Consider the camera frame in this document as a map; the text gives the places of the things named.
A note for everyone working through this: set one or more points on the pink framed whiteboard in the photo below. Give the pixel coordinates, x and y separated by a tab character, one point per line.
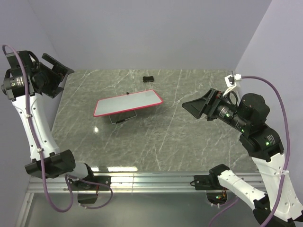
142	99

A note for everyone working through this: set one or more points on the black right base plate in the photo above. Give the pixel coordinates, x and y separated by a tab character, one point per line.
205	182

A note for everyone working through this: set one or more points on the wire whiteboard easel stand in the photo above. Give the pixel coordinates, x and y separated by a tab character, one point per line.
122	117

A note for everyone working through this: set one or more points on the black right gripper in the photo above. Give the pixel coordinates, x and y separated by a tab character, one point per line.
207	103

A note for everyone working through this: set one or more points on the aluminium mounting rail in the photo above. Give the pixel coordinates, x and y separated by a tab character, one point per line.
136	182

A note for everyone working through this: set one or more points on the yellow whiteboard eraser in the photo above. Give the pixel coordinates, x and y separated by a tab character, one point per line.
148	79

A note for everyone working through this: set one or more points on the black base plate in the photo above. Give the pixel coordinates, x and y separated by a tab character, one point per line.
205	182
96	183

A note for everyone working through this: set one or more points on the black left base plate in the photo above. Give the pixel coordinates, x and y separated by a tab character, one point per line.
96	183

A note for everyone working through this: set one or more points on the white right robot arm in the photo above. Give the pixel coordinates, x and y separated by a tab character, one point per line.
278	206

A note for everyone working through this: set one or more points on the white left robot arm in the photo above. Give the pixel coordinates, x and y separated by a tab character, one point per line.
25	84

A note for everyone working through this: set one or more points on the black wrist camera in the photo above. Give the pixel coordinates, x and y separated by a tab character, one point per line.
28	58
232	82

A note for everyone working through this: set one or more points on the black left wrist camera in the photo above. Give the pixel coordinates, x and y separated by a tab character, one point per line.
28	58

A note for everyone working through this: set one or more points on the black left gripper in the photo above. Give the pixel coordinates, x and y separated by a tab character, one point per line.
57	77

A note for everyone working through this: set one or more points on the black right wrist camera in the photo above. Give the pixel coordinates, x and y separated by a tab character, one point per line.
232	82

